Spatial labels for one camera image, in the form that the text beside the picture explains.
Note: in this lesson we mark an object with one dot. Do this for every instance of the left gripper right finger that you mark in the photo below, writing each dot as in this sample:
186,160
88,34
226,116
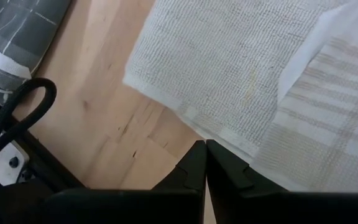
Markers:
225,174

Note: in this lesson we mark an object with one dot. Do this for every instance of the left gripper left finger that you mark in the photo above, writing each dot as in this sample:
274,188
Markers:
194,174

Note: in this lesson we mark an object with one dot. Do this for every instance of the white striped towel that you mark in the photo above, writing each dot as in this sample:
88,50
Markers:
222,62

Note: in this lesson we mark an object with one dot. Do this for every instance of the grey checked towel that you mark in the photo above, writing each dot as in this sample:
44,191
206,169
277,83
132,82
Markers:
14,34

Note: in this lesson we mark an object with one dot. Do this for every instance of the black metal table frame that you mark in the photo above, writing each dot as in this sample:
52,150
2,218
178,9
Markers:
51,168

